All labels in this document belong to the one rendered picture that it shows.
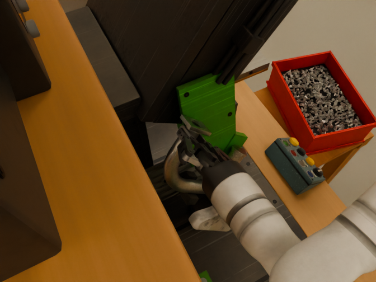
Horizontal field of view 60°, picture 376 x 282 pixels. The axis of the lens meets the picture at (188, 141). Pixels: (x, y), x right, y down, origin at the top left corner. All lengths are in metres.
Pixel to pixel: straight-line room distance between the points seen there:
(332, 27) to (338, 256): 2.58
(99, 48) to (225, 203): 0.41
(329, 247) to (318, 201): 0.51
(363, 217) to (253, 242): 0.14
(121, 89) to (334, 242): 0.43
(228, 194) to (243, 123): 0.53
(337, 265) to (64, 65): 0.34
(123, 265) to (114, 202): 0.03
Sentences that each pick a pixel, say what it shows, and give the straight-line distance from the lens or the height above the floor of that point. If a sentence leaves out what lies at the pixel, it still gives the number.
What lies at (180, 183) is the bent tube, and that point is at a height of 1.09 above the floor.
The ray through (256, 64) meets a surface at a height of 1.13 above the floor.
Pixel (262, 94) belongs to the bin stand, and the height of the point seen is 0.80.
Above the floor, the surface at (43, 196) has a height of 1.57.
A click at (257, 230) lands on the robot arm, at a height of 1.28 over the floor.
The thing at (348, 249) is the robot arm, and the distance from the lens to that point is 0.43.
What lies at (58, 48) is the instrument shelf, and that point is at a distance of 0.27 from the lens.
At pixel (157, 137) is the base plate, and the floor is 0.90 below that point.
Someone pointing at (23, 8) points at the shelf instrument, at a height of 1.56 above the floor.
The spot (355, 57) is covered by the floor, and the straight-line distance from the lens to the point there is 2.73.
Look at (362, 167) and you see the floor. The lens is 2.17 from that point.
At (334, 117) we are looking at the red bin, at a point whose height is 0.87.
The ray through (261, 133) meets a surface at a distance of 0.99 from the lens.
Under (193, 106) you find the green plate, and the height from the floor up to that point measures 1.23.
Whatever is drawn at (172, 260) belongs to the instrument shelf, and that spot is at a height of 1.54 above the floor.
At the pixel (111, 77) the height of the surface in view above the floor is 1.24.
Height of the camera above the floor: 1.71
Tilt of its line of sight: 59 degrees down
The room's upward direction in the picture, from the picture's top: straight up
